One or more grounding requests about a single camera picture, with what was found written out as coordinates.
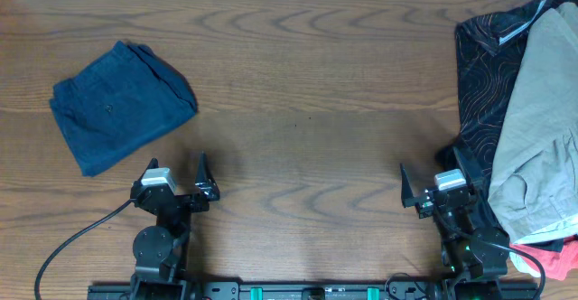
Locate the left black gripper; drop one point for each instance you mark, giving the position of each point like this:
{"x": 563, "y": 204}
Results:
{"x": 206, "y": 190}

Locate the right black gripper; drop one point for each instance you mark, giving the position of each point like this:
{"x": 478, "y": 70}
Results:
{"x": 424, "y": 203}

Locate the khaki beige shorts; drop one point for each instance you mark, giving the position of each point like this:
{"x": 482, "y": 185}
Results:
{"x": 533, "y": 187}

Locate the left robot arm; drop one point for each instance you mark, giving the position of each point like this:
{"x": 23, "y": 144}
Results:
{"x": 160, "y": 250}

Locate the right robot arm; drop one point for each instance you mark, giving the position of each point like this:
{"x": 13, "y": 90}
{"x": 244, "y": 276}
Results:
{"x": 472, "y": 248}

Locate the folded navy blue shorts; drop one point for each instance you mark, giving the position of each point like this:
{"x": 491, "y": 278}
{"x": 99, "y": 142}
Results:
{"x": 123, "y": 100}

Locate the red garment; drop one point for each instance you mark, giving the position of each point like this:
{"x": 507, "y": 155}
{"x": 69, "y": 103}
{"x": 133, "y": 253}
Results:
{"x": 558, "y": 258}

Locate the black printed cycling jersey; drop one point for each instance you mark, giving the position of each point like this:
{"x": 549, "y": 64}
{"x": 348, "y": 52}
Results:
{"x": 489, "y": 52}

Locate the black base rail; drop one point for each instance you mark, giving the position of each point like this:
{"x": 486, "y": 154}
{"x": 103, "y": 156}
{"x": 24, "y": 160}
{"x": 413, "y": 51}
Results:
{"x": 395, "y": 289}

